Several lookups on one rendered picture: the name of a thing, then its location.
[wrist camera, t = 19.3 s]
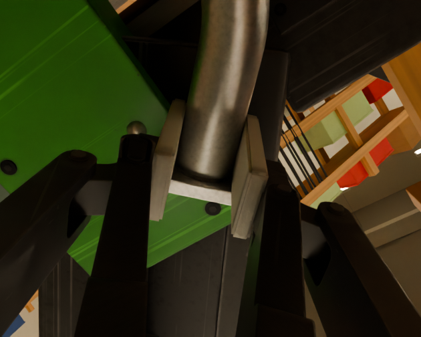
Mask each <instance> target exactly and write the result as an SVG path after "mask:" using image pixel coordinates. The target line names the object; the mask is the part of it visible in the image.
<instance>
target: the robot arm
mask: <svg viewBox="0 0 421 337"><path fill-rule="evenodd" d="M185 110H186V102H185V100H181V99H177V98H175V100H173V101H172V104H171V106H170V110H169V111H168V115H167V117H166V120H165V123H164V126H163V129H162V132H161V134H160V137H159V136H153V135H149V134H143V133H140V134H126V135H123V136H122V137H121V138H120V147H119V153H118V160H117V162H116V163H112V164H97V158H96V156H95V155H93V154H92V153H90V152H86V151H82V150H69V151H65V152H63V153H61V154H60V155H59V156H57V157H56V158H55V159H53V160H52V161H51V162H50V163H49V164H47V165H46V166H45V167H43V168H42V169H41V170H40V171H39V172H38V173H36V174H35V175H34V176H32V177H31V178H30V179H29V180H28V181H26V182H25V183H24V184H22V185H21V186H20V187H19V188H18V189H16V190H15V191H14V192H12V193H11V194H10V195H9V196H8V197H6V198H5V199H4V200H2V201H1V202H0V337H2V335H4V333H5V332H6V330H7V329H8V327H10V325H11V324H12V323H13V321H14V320H15V319H16V317H17V316H18V315H19V313H20V312H21V311H22V309H23V308H24V307H25V305H26V304H27V303H28V301H29V300H30V299H31V298H32V296H33V295H34V293H35V292H36V291H37V290H38V289H39V287H40V286H41V284H42V283H43V282H44V281H45V279H46V278H47V277H48V275H49V274H50V273H51V272H52V270H53V269H54V267H55V266H56V265H57V264H58V262H59V261H60V260H61V258H62V257H63V256H64V255H65V253H66V252H67V251H68V249H69V248H70V247H71V246H72V244H73V243H74V241H75V240H76V239H77V238H78V236H79V235H80V233H81V232H82V231H83V230H84V229H85V227H86V226H87V224H88V223H89V222H90V219H91V216H92V215H105V216H104V221H103V225H102V230H101V233H100V238H99V242H98V247H97V250H96V256H95V259H94V264H93V268H92V273H91V276H90V277H89V278H88V281H87V284H86V289H85V292H84V297H83V301H82V306H81V309H80V314H79V318H78V322H77V326H76V331H75V334H74V337H159V336H157V335H153V334H146V317H147V302H148V282H146V266H147V254H148V230H149V220H153V221H159V219H162V217H163V214H164V208H165V204H166V200H167V196H168V190H169V187H170V182H171V178H172V173H173V170H174V164H175V160H176V155H177V150H178V144H179V140H180V134H181V130H182V124H183V120H184V114H185ZM252 228H253V234H252V236H251V240H250V242H249V246H248V249H247V252H246V255H245V256H247V257H248V258H247V266H246V270H245V278H244V283H243V291H242V296H241V305H240V309H239V317H238V322H237V331H236V335H235V337H316V330H315V322H314V321H313V320H312V319H309V318H306V307H305V283H304V279H305V282H306V284H307V287H308V290H309V293H310V294H311V298H312V300H313V303H314V305H315V308H316V310H317V313H318V315H319V319H320V320H321V323H322V326H323V329H324V331H325V334H326V336H327V337H421V315H420V313H419V312H418V310H417V309H416V308H415V306H414V305H413V303H412V302H411V300H410V298H409V297H408V296H407V294H406V292H405V291H404V290H403V289H402V287H401V285H400V284H399V283H398V281H397V279H396V278H395V277H394V275H393V273H392V272H391V271H390V269H389V268H388V266H387V265H386V263H385V262H384V260H383V259H382V257H381V256H380V254H379V253H378V252H377V250H376V248H375V247H374V246H373V244H372V242H371V241H370V240H369V238H368V236H367V235H366V234H365V233H364V231H363V229H362V228H361V227H360V225H359V223H358V222H357V221H356V219H355V217H354V216H353V215H352V213H351V212H350V211H349V210H348V209H346V208H345V207H344V206H343V205H340V204H338V203H332V202H327V201H324V202H321V203H320V204H319V205H318V208H317V209H314V208H313V207H309V206H307V205H305V204H303V203H301V202H300V196H299V193H298V192H297V191H296V190H295V189H293V188H291V187H290V184H289V180H288V178H287V173H286V170H285V167H284V166H283V165H282V164H281V163H280V162H277V161H274V160H268V159H265V153H264V149H263V141H262V138H261V130H260V126H259V119H258V118H257V117H256V116H253V115H250V114H248V115H247V117H246V120H245V124H244V127H243V132H242V135H241V139H240V143H239V147H238V150H237V154H236V157H235V161H234V165H233V169H232V178H231V234H233V237H238V238H241V239H246V238H248V237H250V235H251V231H252Z"/></svg>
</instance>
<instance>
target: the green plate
mask: <svg viewBox="0 0 421 337"><path fill-rule="evenodd" d="M123 35H128V36H133V35H132V33H131V32H130V30H129V29H128V28H127V26H126V24H125V23H124V22H123V21H122V19H121V18H120V16H119V15H118V14H117V12H116V10H115V9H114V8H113V7H112V5H111V4H110V2H109V1H108V0H0V185H1V186H2V187H3V188H4V189H5V190H6V191H7V192H8V193H9V194H11V193H12V192H14V191H15V190H16V189H18V188H19V187H20V186H21V185H22V184H24V183H25V182H26V181H28V180H29V179H30V178H31V177H32V176H34V175H35V174H36V173H38V172H39V171H40V170H41V169H42V168H43V167H45V166H46V165H47V164H49V163H50V162H51V161H52V160H53V159H55V158H56V157H57V156H59V155H60V154H61V153H63V152H65V151H69V150H82V151H86V152H90V153H92V154H93V155H95V156H96V158H97V164H112V163H116V162H117V160H118V153H119V147H120V138H121V137H122V136H123V135H126V134H128V133H127V126H128V125H129V123H131V122H133V121H139V122H141V123H143V124H144V125H145V127H146V134H149V135H153V136H159V137H160V134H161V132H162V129H163V126H164V123H165V120H166V117H167V115H168V111H169V110H170V106H171V105H170V104H169V102H168V100H167V99H166V98H165V97H164V95H163V94H162V92H161V91H160V90H159V89H158V87H157V85H156V84H155V83H154V82H153V80H152V78H151V77H150V76H149V75H148V73H147V72H146V70H145V69H144V68H143V67H142V65H141V63H140V62H139V61H138V60H137V58H136V56H135V55H134V54H133V53H132V51H131V50H130V48H129V47H128V46H127V44H126V43H125V41H124V40H123V39H122V36H123ZM104 216H105V215H92V216H91V219H90V222H89V223H88V224H87V226H86V227H85V229H84V230H83V231H82V232H81V233H80V235H79V236H78V238H77V239H76V240H75V241H74V243H73V244H72V246H71V247H70V248H69V249H68V251H67V253H68V254H69V255H70V256H71V257H72V258H73V259H74V260H75V261H76V262H77V263H78V264H79V265H80V266H81V267H82V268H83V269H84V270H85V271H86V272H87V273H88V275H89V276H91V273H92V268H93V264H94V259H95V256H96V250H97V247H98V242H99V238H100V233H101V230H102V225H103V221H104ZM230 224H231V206H230V205H224V204H220V203H215V202H211V201H205V200H202V199H195V198H192V197H186V196H182V195H176V194H173V193H168V196H167V200H166V204H165V208H164V214H163V217H162V219H159V221H153V220H149V230H148V254H147V266H146V269H147V268H149V267H151V266H153V265H155V264H156V263H158V262H160V261H162V260H164V259H166V258H167V257H170V256H171V255H174V254H175V253H177V252H179V251H181V250H183V249H184V248H186V247H188V246H190V245H192V244H193V243H196V242H197V241H200V240H201V239H203V238H205V237H207V236H209V235H211V234H212V233H214V232H216V231H218V230H220V229H222V228H223V227H226V226H227V225H230Z"/></svg>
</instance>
